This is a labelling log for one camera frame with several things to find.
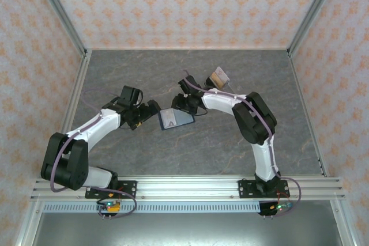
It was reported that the navy blue card holder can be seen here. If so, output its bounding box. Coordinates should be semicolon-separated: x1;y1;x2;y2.
157;107;196;132

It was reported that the pink and white card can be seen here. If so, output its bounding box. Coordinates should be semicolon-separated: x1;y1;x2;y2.
214;66;231;83

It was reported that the left controller board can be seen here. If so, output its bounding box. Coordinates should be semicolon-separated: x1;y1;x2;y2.
96;199;122;214

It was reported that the controller board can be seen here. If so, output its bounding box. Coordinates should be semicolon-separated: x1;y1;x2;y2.
96;199;122;214
259;201;295;217

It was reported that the grey metal sheet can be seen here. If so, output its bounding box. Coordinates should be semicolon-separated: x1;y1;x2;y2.
31;213;347;246

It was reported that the right controller board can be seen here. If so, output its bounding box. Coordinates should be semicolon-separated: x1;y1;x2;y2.
259;201;295;217

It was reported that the aluminium table side rail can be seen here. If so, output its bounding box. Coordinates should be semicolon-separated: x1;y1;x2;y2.
287;51;329;178
45;50;93;178

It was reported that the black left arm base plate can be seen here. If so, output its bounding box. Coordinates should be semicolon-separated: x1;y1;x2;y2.
85;180;138;199

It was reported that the long aluminium mounting rail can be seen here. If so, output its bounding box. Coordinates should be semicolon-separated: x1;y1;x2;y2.
30;175;347;201

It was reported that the slotted grey cable duct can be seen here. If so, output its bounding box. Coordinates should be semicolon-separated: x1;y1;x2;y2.
42;202;262;214

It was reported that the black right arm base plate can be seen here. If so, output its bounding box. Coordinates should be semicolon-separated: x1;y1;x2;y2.
238;179;289;199

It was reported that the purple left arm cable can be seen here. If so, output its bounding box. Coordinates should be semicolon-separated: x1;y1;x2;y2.
50;89;138;221

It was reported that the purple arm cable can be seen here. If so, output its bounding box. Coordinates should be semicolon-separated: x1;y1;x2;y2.
50;89;138;221
183;69;303;218

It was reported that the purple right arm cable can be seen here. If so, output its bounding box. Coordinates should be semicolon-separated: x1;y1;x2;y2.
183;69;303;218

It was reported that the short aluminium frame post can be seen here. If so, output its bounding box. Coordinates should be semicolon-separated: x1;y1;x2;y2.
14;199;44;246
330;199;358;246

